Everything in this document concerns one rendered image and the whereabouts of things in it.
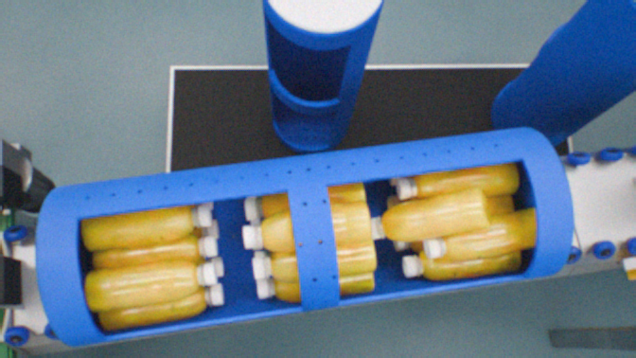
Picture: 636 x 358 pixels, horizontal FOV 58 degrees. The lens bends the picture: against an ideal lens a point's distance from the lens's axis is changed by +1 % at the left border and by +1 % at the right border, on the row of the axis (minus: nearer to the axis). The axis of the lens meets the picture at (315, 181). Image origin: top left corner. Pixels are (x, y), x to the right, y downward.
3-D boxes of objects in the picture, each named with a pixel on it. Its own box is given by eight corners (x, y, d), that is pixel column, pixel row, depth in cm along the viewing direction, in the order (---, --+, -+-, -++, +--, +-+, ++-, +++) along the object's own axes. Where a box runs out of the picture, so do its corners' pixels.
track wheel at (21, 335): (23, 331, 110) (26, 323, 111) (-2, 334, 110) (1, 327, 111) (31, 346, 113) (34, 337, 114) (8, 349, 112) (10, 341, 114)
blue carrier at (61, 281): (520, 276, 122) (591, 276, 94) (98, 338, 115) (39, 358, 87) (493, 145, 126) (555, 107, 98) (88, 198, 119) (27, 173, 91)
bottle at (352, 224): (366, 238, 104) (256, 253, 102) (362, 198, 103) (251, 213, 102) (374, 244, 96) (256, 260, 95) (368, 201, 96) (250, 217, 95)
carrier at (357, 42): (273, 83, 216) (272, 155, 208) (261, -80, 131) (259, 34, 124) (347, 84, 217) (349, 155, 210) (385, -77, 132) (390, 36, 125)
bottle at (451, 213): (480, 195, 95) (367, 219, 103) (491, 234, 97) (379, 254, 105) (482, 179, 101) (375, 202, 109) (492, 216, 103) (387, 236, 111)
